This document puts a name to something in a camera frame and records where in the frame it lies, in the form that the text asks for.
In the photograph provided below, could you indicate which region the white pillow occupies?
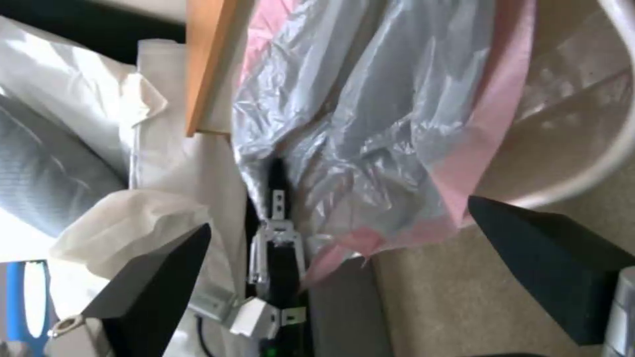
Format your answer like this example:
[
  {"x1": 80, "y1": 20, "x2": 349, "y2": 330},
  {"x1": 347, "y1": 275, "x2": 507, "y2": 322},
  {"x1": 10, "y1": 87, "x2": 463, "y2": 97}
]
[{"x1": 0, "y1": 14, "x2": 171, "y2": 153}]

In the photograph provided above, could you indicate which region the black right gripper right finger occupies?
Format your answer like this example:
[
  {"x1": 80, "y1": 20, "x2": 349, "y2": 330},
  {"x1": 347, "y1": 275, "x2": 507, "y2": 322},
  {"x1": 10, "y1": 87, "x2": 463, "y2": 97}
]
[{"x1": 467, "y1": 196, "x2": 635, "y2": 357}]

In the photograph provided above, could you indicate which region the blue and white object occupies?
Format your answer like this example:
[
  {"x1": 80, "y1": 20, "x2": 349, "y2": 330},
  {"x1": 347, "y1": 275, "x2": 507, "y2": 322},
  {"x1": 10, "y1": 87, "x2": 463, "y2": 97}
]
[{"x1": 0, "y1": 260, "x2": 52, "y2": 332}]

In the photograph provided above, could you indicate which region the crumpled white plastic bag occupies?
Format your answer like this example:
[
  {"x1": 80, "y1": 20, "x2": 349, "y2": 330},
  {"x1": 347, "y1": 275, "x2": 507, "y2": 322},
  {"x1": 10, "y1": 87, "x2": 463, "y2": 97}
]
[{"x1": 48, "y1": 188, "x2": 215, "y2": 278}]

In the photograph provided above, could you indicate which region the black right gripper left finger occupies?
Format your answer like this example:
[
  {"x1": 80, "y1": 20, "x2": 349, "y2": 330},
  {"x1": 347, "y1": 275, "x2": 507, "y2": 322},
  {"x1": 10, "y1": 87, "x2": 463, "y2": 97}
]
[{"x1": 44, "y1": 223, "x2": 212, "y2": 357}]

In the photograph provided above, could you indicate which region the black headboard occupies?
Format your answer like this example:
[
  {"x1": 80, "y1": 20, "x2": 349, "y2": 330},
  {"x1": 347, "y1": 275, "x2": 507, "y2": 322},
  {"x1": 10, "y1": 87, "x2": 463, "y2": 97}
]
[{"x1": 0, "y1": 0, "x2": 189, "y2": 64}]

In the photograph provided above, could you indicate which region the pale round trash can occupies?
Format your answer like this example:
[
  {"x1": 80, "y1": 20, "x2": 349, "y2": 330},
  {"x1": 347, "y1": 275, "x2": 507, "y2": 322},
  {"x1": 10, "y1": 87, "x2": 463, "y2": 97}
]
[{"x1": 465, "y1": 0, "x2": 635, "y2": 210}]

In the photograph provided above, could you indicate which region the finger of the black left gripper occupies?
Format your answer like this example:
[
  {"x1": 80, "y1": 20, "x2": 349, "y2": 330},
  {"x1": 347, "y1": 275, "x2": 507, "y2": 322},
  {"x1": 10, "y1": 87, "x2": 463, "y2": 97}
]
[
  {"x1": 277, "y1": 158, "x2": 305, "y2": 270},
  {"x1": 247, "y1": 158, "x2": 280, "y2": 288}
]

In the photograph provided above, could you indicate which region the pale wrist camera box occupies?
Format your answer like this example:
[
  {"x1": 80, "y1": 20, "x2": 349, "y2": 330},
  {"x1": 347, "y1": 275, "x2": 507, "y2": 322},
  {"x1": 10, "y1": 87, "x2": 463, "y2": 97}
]
[{"x1": 229, "y1": 297, "x2": 280, "y2": 340}]

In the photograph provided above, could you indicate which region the white bedsheet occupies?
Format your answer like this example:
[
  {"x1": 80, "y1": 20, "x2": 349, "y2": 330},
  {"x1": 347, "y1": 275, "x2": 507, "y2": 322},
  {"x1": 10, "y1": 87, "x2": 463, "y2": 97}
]
[{"x1": 127, "y1": 39, "x2": 252, "y2": 357}]

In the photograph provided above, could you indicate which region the translucent garbage bag pink rim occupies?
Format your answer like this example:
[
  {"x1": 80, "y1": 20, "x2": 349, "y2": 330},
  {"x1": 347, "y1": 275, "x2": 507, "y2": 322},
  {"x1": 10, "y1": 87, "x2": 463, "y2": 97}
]
[{"x1": 230, "y1": 0, "x2": 543, "y2": 288}]

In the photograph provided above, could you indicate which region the grey textured pillow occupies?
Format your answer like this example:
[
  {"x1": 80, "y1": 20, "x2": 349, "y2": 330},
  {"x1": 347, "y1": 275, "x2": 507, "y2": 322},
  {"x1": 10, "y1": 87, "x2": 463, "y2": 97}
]
[{"x1": 0, "y1": 93, "x2": 128, "y2": 239}]

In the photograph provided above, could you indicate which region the wooden table top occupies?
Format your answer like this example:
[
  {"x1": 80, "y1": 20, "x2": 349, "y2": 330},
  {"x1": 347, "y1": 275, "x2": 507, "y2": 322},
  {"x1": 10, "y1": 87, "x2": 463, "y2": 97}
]
[{"x1": 185, "y1": 0, "x2": 260, "y2": 139}]

